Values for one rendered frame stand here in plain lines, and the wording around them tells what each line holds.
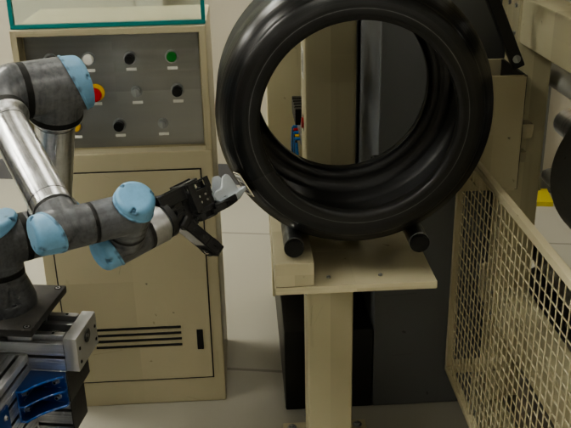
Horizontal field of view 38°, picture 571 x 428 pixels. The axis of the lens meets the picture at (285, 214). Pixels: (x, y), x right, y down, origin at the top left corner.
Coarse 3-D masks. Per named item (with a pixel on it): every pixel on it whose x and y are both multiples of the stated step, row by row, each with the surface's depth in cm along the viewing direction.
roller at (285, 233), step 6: (282, 228) 191; (288, 228) 188; (282, 234) 189; (288, 234) 185; (294, 234) 185; (300, 234) 186; (288, 240) 183; (294, 240) 183; (300, 240) 183; (288, 246) 183; (294, 246) 183; (300, 246) 183; (288, 252) 183; (294, 252) 183; (300, 252) 183
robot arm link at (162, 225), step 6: (156, 210) 161; (162, 210) 162; (156, 216) 160; (162, 216) 161; (168, 216) 162; (150, 222) 167; (156, 222) 159; (162, 222) 160; (168, 222) 161; (156, 228) 159; (162, 228) 160; (168, 228) 161; (156, 234) 159; (162, 234) 160; (168, 234) 161; (162, 240) 161; (156, 246) 162
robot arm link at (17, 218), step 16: (0, 208) 196; (0, 224) 188; (16, 224) 192; (0, 240) 188; (16, 240) 191; (0, 256) 189; (16, 256) 192; (32, 256) 195; (0, 272) 191; (16, 272) 193
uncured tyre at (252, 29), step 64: (256, 0) 180; (320, 0) 162; (384, 0) 163; (448, 0) 169; (256, 64) 166; (448, 64) 168; (256, 128) 171; (448, 128) 200; (256, 192) 178; (320, 192) 206; (384, 192) 205; (448, 192) 179
